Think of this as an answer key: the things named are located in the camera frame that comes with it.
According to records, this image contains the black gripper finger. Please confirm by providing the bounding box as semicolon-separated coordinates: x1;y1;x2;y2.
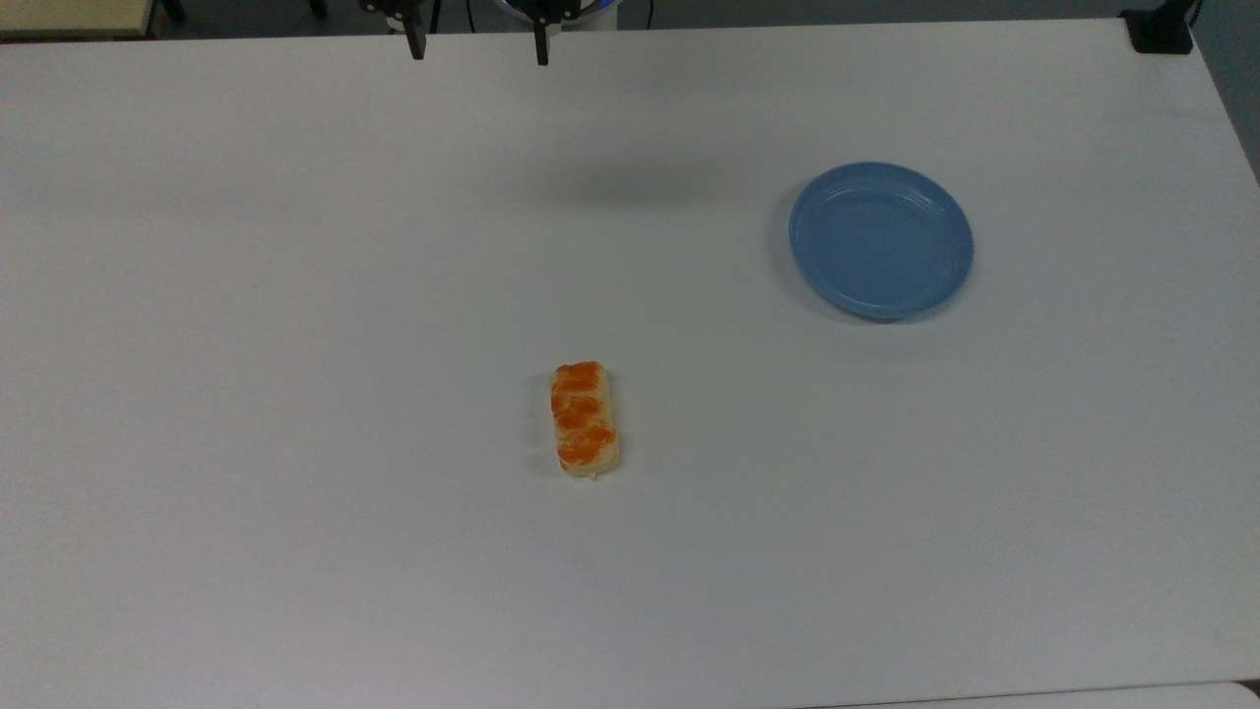
359;0;440;61
512;0;583;67

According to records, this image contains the orange glazed bread loaf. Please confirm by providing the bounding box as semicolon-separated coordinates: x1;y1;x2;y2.
549;360;623;482

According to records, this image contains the blue round plate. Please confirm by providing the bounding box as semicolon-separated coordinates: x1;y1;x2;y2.
788;161;976;323

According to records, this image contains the light wooden table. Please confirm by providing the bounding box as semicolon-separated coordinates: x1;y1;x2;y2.
0;0;163;40

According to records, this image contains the black table clamp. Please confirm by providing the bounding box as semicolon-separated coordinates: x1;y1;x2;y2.
1120;0;1204;55

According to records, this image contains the white robot base blue ring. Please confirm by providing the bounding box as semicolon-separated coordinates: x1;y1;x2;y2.
492;0;623;32

